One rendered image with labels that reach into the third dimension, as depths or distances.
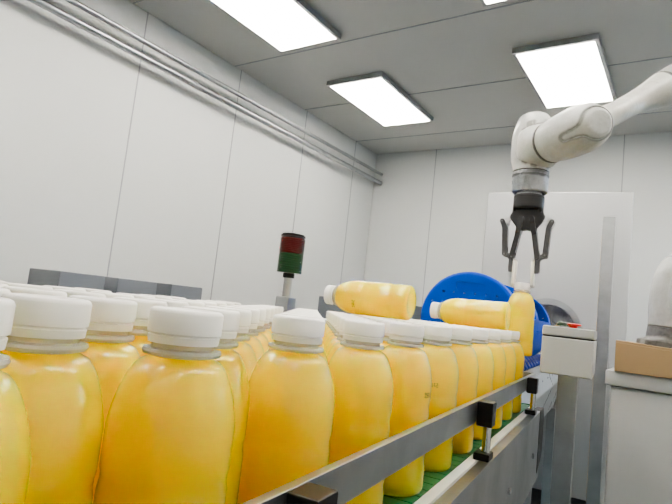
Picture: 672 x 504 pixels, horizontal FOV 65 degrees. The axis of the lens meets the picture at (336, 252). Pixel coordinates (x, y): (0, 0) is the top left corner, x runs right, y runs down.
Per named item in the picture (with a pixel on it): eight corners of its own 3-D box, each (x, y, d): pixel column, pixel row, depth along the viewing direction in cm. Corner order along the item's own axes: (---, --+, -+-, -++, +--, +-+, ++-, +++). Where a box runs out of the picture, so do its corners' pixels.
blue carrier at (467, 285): (547, 364, 221) (553, 296, 224) (513, 379, 144) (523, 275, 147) (479, 354, 235) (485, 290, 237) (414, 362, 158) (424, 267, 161)
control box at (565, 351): (594, 374, 124) (597, 330, 125) (592, 380, 106) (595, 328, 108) (549, 367, 129) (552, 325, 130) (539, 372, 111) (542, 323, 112)
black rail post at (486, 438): (492, 458, 75) (497, 401, 76) (488, 463, 73) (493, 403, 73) (477, 455, 76) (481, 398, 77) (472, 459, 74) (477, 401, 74)
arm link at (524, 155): (500, 174, 140) (530, 162, 127) (505, 117, 141) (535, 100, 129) (536, 180, 142) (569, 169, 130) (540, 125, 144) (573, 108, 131)
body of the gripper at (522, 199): (548, 198, 137) (546, 233, 136) (514, 198, 141) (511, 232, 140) (545, 191, 130) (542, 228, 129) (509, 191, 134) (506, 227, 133)
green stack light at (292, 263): (306, 275, 135) (308, 256, 136) (292, 272, 130) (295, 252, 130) (285, 273, 138) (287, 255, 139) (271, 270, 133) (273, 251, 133)
